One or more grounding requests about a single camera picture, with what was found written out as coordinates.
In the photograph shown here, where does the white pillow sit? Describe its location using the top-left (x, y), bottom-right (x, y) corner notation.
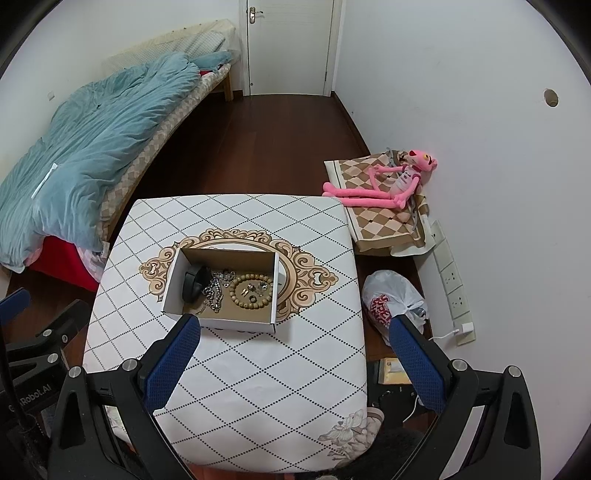
top-left (184, 25), bottom-right (237, 58)

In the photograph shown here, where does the chunky silver chain bracelet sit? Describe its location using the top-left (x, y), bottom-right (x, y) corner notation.
top-left (201, 272), bottom-right (227, 313)

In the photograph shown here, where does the white plastic bag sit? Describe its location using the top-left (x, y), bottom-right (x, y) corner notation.
top-left (361, 270), bottom-right (428, 345)

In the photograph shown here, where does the white door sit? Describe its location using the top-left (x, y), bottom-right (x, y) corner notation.
top-left (239, 0), bottom-right (343, 97)

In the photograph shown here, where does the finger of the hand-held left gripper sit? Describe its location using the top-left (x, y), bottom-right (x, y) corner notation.
top-left (48, 314), bottom-right (204, 480)
top-left (389, 315), bottom-right (542, 480)

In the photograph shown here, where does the white power strip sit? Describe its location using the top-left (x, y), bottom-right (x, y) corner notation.
top-left (431, 220), bottom-right (476, 345)

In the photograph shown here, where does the tan flat box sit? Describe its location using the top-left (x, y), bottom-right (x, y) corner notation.
top-left (378, 357), bottom-right (415, 385)

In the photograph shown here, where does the pink plush toy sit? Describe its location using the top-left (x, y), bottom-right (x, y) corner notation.
top-left (322, 148), bottom-right (438, 212)

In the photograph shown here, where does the wooden bead bracelet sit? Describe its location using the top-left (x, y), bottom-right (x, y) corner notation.
top-left (229, 273), bottom-right (274, 310)

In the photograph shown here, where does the red bed sheet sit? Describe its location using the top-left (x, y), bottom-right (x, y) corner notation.
top-left (28, 237), bottom-right (101, 293)

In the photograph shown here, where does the blue duvet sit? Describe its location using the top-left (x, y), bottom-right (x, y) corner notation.
top-left (0, 52), bottom-right (232, 273)

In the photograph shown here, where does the white cardboard box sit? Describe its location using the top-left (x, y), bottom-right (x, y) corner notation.
top-left (160, 247), bottom-right (281, 334)

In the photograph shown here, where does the black smart band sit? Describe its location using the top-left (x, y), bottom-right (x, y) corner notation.
top-left (181, 264), bottom-right (209, 306)

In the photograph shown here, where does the bed with checkered mattress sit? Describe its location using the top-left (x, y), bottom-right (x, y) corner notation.
top-left (98, 18), bottom-right (237, 252)

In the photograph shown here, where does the diamond pattern tablecloth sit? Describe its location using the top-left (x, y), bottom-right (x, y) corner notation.
top-left (83, 194), bottom-right (385, 468)

